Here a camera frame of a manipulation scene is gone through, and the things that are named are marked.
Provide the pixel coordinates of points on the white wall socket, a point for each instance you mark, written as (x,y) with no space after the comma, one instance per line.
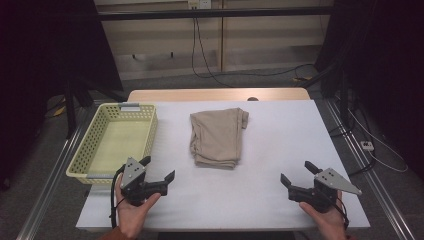
(199,4)

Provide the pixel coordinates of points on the black curtain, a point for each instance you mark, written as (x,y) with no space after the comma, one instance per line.
(43,60)
(383,66)

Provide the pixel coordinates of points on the metal floor rail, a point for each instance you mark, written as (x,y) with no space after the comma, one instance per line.
(366,173)
(50,180)

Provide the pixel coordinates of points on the person's left hand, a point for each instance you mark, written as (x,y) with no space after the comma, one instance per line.
(133,213)

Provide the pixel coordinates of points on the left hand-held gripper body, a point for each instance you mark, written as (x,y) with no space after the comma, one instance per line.
(132,173)

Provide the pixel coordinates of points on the black stand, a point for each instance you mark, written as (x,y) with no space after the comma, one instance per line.
(70,113)

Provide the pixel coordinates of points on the person's right hand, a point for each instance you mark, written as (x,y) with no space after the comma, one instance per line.
(330,221)

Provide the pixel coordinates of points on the beige pants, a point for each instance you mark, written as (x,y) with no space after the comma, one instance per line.
(216,136)

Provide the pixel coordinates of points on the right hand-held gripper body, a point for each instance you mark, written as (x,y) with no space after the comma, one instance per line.
(328,186)

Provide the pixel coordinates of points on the pale yellow plastic basket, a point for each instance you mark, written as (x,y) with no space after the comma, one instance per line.
(113,143)

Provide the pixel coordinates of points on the black horizontal bar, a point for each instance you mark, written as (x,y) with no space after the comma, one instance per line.
(216,13)

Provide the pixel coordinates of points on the white power strip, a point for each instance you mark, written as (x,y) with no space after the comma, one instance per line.
(367,145)

